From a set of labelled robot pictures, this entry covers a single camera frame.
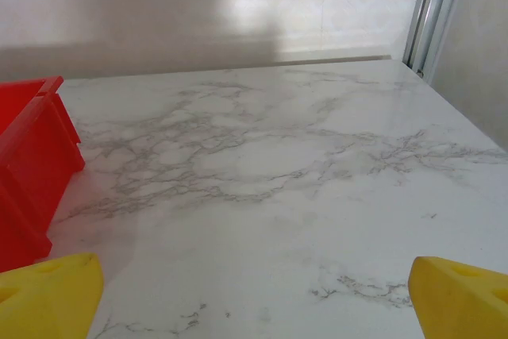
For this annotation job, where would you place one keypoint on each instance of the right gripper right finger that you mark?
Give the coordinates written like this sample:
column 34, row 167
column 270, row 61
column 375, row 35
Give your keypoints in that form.
column 464, row 307

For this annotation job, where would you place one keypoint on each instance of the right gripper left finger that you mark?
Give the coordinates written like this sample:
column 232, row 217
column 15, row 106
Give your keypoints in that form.
column 47, row 299

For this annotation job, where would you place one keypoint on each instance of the red plastic bin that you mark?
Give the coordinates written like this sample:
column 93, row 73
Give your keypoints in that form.
column 31, row 156

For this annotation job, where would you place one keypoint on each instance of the aluminium frame post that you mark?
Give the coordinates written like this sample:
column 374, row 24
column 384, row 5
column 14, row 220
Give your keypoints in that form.
column 426, row 17

